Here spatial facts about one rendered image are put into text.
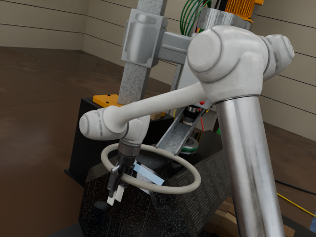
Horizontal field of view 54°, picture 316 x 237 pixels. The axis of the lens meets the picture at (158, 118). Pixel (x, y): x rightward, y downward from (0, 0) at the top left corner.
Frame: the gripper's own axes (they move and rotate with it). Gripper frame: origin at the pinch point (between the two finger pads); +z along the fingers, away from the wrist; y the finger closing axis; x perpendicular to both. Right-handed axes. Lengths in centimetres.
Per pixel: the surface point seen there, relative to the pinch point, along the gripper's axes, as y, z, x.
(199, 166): 71, -2, -6
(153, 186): 3.5, -10.8, -14.2
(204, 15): 68, -86, 20
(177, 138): 62, -14, 9
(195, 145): 87, -7, 7
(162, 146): 50, -10, 11
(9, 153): 73, 76, 179
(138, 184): 0.3, -10.1, -9.0
